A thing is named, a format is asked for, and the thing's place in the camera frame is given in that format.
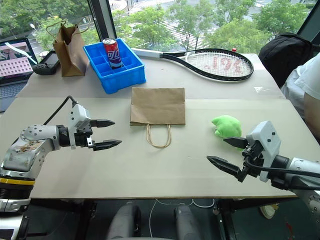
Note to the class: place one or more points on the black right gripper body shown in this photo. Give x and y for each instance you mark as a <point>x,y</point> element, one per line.
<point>252,156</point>

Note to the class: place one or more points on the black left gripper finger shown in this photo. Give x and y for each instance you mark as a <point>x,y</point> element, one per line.
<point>102,123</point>
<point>107,144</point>

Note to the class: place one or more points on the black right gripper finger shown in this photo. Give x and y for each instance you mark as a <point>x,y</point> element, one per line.
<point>236,142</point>
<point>225,165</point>

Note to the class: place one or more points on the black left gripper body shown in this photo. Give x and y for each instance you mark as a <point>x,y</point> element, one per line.
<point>82,138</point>

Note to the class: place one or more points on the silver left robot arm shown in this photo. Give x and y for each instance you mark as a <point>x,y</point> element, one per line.
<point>27,147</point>

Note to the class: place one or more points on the person's bare forearm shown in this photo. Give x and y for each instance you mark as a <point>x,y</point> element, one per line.
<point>312,112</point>

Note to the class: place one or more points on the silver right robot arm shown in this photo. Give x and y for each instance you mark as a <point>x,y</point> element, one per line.
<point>297,172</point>

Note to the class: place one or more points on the flat brown paper bag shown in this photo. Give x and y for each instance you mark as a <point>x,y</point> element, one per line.
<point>157,106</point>

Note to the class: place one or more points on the green plush toy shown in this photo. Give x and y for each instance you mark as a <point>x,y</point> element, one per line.
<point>227,126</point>

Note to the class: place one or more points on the blue plastic divided crate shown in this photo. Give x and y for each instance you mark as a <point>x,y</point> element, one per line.
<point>125,80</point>

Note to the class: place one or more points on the black table leg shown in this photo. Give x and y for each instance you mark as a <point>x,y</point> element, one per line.
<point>85,217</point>
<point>225,217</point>

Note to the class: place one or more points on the white shoe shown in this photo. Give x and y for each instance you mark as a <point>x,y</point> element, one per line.
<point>268,211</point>

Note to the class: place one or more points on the dark grey rounded shape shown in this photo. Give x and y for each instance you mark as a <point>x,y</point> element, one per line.
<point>186,221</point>
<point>123,221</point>

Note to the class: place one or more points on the red soda can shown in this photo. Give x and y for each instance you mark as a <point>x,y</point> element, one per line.
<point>112,53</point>

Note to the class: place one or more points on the black handheld controller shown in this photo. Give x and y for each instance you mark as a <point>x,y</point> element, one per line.
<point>48,62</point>

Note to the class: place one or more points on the black and white tennis racket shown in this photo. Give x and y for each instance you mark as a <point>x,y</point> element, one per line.
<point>147,53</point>

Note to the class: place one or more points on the person in white shirt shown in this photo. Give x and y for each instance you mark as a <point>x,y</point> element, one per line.
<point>300,85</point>

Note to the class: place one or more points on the small red cap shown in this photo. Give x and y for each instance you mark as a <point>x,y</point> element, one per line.
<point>234,49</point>

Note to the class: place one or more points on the open laptop computer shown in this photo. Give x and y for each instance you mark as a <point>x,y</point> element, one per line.
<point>15,67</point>

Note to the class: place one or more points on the black backpack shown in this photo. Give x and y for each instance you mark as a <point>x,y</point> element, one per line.
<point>282,55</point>

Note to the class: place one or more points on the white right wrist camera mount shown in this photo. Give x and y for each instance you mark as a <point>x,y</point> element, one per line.
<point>268,140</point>

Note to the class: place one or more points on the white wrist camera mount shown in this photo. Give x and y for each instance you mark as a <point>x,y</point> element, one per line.
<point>268,140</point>
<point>78,113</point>

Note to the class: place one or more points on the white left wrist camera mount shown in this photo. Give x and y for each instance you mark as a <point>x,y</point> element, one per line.
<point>78,113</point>

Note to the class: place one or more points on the black window frame pillar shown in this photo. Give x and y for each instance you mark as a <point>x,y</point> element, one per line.
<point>105,20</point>

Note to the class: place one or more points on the black slanted window frame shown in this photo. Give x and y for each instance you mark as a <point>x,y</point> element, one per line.
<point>312,22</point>

